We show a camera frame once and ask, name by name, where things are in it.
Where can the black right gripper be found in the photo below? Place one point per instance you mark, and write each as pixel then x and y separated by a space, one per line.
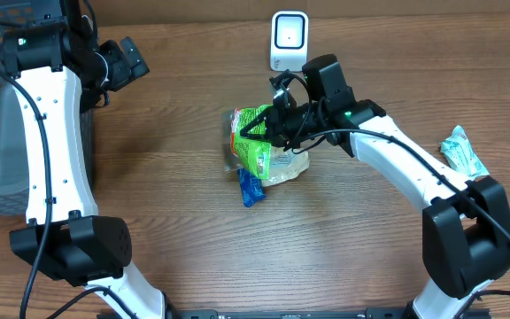
pixel 274 131

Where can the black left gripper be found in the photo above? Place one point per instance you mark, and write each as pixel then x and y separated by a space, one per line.
pixel 125 72

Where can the green clear snack packet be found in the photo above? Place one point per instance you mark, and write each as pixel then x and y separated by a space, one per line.
pixel 240 152

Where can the beige plastic bag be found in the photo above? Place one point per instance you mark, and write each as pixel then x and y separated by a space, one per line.
pixel 284 166

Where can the blue cookie packet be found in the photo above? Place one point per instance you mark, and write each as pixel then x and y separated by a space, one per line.
pixel 251 187

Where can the mint green snack packet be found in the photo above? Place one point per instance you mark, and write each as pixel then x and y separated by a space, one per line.
pixel 460 155

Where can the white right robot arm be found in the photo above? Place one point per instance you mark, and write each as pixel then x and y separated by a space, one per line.
pixel 465 223

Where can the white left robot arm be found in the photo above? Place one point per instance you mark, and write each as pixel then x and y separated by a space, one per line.
pixel 59 70

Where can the white barcode scanner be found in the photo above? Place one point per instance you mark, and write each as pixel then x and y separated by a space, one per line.
pixel 289 41

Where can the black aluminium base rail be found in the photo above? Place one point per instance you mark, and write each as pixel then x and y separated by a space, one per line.
pixel 369 313

